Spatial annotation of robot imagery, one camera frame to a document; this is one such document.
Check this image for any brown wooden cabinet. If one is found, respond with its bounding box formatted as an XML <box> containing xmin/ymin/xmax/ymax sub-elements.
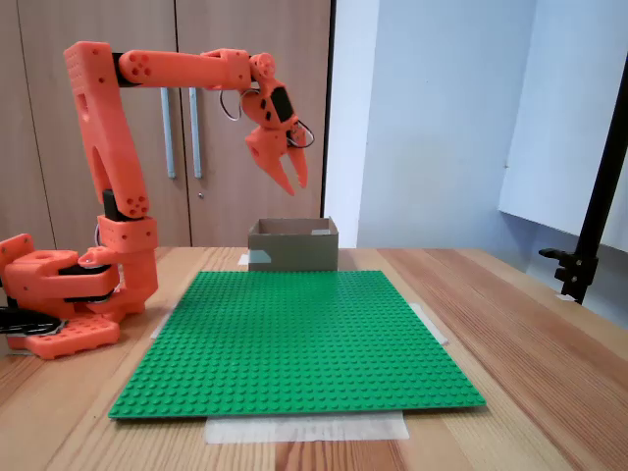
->
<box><xmin>0</xmin><ymin>0</ymin><xmax>338</xmax><ymax>250</ymax></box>

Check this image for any metal cabinet handle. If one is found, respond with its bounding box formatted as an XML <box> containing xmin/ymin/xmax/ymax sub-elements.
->
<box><xmin>160</xmin><ymin>87</ymin><xmax>178</xmax><ymax>181</ymax></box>
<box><xmin>188</xmin><ymin>87</ymin><xmax>204</xmax><ymax>181</ymax></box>

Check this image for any black camera stand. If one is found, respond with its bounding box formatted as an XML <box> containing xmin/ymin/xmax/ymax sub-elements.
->
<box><xmin>538</xmin><ymin>19</ymin><xmax>628</xmax><ymax>306</ymax></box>

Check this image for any black controller board with cables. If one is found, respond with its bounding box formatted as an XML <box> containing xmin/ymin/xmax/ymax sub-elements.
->
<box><xmin>0</xmin><ymin>306</ymin><xmax>68</xmax><ymax>340</ymax></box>

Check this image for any open cardboard box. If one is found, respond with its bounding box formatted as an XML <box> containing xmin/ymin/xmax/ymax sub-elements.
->
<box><xmin>247</xmin><ymin>216</ymin><xmax>340</xmax><ymax>273</ymax></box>

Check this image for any white wall panel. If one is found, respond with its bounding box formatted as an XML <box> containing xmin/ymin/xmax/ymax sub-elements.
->
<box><xmin>497</xmin><ymin>0</ymin><xmax>628</xmax><ymax>254</ymax></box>

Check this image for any green lego baseplate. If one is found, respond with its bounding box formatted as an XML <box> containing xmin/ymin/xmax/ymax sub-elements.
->
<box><xmin>107</xmin><ymin>269</ymin><xmax>487</xmax><ymax>422</ymax></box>

